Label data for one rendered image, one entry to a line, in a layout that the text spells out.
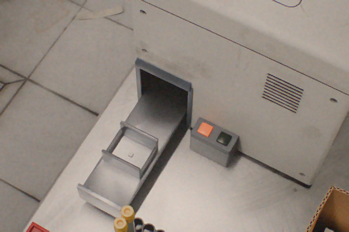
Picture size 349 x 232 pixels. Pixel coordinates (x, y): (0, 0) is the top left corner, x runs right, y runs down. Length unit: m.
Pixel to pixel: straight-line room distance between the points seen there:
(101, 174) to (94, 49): 1.22
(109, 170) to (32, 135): 1.09
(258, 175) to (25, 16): 1.38
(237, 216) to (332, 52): 0.32
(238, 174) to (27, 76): 1.22
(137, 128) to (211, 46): 0.18
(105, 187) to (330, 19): 0.37
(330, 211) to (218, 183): 0.17
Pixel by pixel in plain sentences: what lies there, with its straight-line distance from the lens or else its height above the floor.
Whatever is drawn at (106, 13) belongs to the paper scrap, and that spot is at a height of 0.00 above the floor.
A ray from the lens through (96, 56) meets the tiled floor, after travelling 2.12.
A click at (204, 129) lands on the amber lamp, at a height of 0.93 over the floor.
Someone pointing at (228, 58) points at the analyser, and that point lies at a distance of 0.81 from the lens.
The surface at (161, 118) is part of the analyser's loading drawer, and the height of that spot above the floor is 0.91.
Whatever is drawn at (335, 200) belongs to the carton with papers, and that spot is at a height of 1.00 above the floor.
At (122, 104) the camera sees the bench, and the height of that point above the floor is 0.87.
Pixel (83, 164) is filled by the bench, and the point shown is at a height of 0.88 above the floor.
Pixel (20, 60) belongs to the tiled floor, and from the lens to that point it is 2.15.
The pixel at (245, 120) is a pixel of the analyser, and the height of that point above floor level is 0.98.
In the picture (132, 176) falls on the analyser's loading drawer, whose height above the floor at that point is 0.91.
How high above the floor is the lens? 1.77
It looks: 62 degrees down
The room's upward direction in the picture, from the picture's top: 1 degrees clockwise
